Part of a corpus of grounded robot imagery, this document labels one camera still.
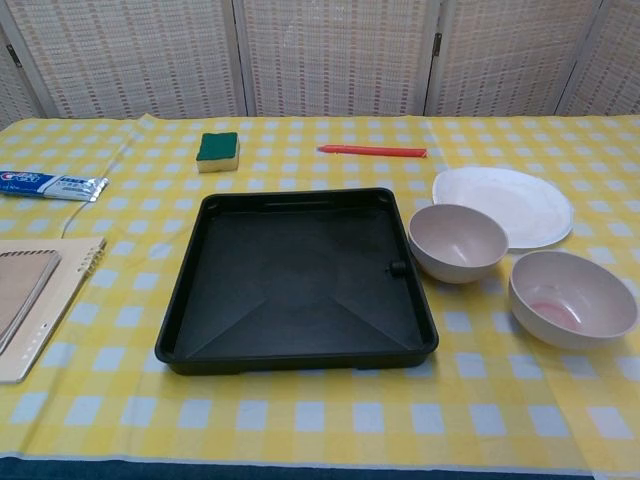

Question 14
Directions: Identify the red pen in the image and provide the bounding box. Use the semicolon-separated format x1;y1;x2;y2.
316;143;430;160

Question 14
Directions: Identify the white paper plate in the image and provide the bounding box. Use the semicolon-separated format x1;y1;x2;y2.
431;167;575;251

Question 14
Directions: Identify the green yellow sponge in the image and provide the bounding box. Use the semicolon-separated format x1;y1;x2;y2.
195;131;242;174

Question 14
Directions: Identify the wooden board with notebook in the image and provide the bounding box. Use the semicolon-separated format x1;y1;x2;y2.
0;235;108;385

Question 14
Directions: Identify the yellow white checkered tablecloth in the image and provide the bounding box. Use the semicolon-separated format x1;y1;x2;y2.
0;113;640;464

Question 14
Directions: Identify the blue white toothpaste tube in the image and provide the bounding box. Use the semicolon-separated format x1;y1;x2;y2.
0;168;110;204

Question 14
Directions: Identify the black square plastic tray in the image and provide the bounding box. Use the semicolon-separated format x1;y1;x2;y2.
153;187;440;377

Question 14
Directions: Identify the beige bowl with pink stain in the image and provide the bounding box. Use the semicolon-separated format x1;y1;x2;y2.
508;250;640;351

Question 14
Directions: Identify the woven folding screen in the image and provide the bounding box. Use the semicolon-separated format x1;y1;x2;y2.
0;0;640;121

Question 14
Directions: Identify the plain beige bowl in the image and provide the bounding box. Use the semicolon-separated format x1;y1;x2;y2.
408;203;510;285

